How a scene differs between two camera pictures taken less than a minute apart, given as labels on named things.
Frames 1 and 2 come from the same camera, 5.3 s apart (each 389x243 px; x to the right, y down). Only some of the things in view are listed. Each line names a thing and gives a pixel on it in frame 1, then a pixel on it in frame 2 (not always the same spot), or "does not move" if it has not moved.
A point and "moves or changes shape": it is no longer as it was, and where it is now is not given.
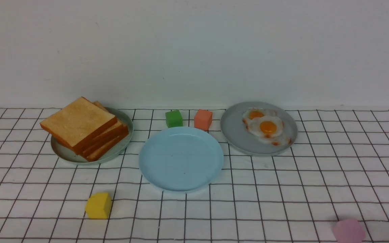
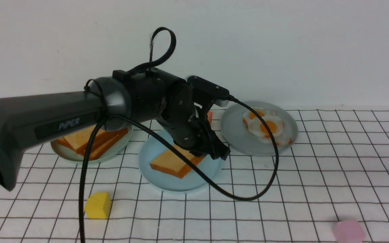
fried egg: [266, 126] does not move
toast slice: [75, 124] moves or changes shape
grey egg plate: [239, 137] does not move
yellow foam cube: [98, 206] does not move
